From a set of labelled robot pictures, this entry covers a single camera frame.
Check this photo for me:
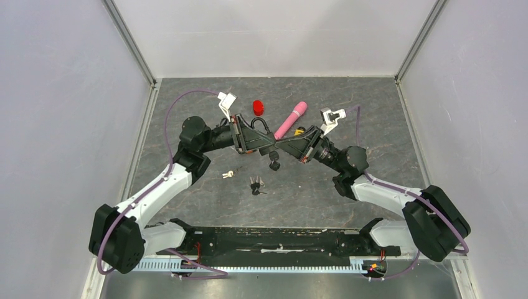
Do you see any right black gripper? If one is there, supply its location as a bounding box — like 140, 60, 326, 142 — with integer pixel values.
275, 125, 345, 174

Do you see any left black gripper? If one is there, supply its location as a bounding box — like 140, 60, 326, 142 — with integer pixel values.
199, 113, 274, 153

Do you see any black Kaijing padlock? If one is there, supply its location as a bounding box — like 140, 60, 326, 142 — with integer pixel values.
250, 116, 276, 156

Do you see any black-head key set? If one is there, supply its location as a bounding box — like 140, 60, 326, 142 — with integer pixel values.
268, 151, 280, 171

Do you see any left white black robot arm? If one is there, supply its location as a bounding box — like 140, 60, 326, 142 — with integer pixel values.
88, 115, 277, 275

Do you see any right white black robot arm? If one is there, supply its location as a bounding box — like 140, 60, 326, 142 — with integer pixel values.
275, 127, 471, 262

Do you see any small silver key bunch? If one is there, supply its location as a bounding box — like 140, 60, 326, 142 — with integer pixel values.
222, 170, 235, 179

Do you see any black-head key bunch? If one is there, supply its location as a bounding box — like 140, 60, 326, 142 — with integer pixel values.
250, 176, 265, 196

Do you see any yellow black padlock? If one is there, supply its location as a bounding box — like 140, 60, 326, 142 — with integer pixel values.
294, 126, 306, 136

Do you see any red plastic cap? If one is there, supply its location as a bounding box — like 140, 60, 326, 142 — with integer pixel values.
252, 100, 265, 116

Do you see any pink cylindrical wand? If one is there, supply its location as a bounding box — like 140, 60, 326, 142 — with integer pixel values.
274, 102, 308, 140

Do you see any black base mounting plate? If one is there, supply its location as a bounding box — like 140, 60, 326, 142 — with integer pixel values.
176, 227, 402, 257

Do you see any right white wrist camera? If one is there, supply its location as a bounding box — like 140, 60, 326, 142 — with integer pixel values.
320, 108, 346, 136

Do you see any white slotted cable duct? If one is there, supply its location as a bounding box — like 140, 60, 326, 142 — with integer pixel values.
133, 257, 387, 275

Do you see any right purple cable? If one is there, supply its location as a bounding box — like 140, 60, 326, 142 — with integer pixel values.
346, 105, 470, 282

